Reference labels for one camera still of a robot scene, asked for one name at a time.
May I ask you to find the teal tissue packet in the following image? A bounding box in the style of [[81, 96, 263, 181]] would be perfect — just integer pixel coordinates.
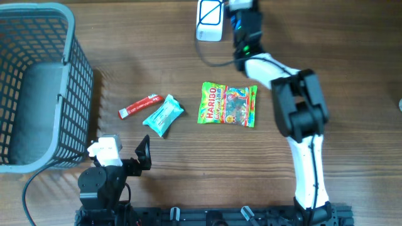
[[143, 94, 185, 137]]

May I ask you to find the grey plastic shopping basket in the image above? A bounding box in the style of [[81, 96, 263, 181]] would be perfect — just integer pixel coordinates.
[[1, 3, 94, 174]]

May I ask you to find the black mounting rail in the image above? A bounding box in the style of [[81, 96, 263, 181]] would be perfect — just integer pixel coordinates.
[[74, 205, 354, 226]]

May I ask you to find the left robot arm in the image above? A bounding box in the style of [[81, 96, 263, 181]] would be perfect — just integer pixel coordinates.
[[75, 134, 151, 226]]

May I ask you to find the white barcode scanner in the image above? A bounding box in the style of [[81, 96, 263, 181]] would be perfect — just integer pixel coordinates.
[[195, 0, 224, 42]]

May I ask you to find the green Haribo gummy bag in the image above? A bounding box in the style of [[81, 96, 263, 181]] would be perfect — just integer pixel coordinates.
[[197, 82, 258, 128]]

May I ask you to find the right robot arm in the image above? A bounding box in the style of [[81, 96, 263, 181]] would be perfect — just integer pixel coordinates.
[[225, 1, 332, 225]]

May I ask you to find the red stick snack packet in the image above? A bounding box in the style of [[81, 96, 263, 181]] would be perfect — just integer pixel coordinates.
[[118, 94, 165, 120]]

